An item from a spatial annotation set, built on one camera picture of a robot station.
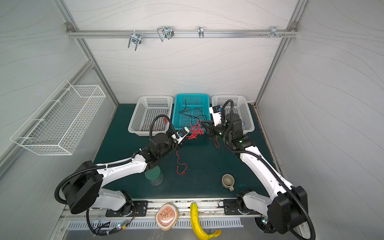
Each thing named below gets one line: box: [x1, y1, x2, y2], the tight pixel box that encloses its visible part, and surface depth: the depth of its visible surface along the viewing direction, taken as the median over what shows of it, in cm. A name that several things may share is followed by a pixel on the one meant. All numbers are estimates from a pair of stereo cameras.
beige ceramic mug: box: [221, 173, 235, 192], surface depth 80 cm
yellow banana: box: [190, 202, 222, 240], surface depth 66 cm
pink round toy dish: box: [155, 202, 179, 232], surface depth 70 cm
